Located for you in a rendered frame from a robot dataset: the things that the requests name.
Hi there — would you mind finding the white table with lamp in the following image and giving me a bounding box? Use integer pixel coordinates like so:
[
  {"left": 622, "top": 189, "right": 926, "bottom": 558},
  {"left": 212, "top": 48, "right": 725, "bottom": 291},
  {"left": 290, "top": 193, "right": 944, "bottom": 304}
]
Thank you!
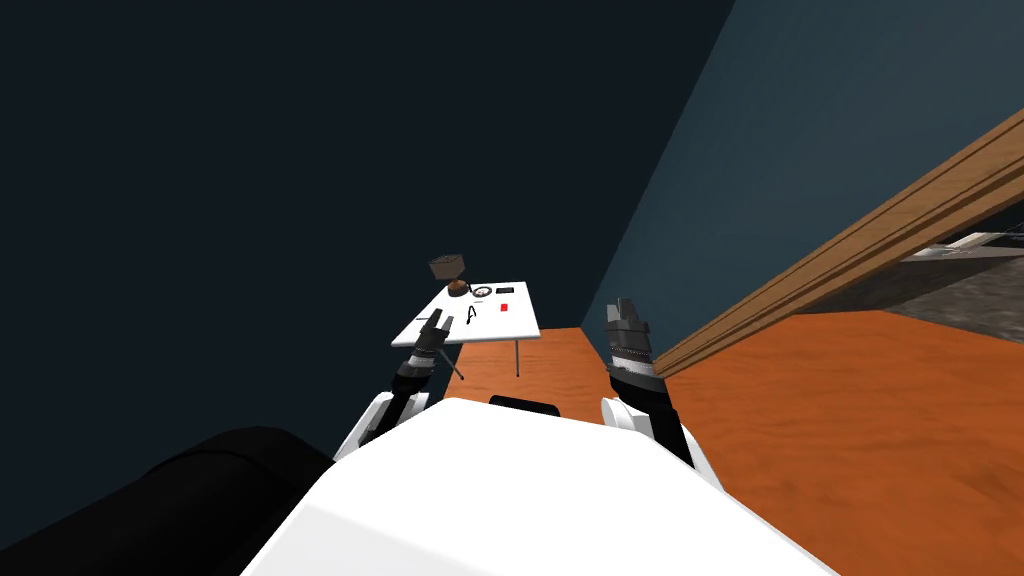
[{"left": 390, "top": 253, "right": 543, "bottom": 380}]

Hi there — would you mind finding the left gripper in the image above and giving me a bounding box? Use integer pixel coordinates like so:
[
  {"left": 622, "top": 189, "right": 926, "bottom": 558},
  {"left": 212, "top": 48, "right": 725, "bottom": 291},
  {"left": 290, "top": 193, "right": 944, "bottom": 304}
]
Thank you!
[{"left": 411, "top": 309, "right": 456, "bottom": 363}]

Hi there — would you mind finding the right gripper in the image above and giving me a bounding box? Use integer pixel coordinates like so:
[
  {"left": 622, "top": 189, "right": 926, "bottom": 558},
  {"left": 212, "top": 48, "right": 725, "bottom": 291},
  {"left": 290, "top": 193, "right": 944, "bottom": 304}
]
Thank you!
[{"left": 604, "top": 298, "right": 652, "bottom": 359}]

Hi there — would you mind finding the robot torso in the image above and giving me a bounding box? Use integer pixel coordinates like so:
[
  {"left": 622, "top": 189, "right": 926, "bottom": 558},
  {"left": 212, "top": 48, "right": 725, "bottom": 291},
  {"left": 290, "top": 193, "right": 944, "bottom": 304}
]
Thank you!
[{"left": 239, "top": 394, "right": 841, "bottom": 576}]

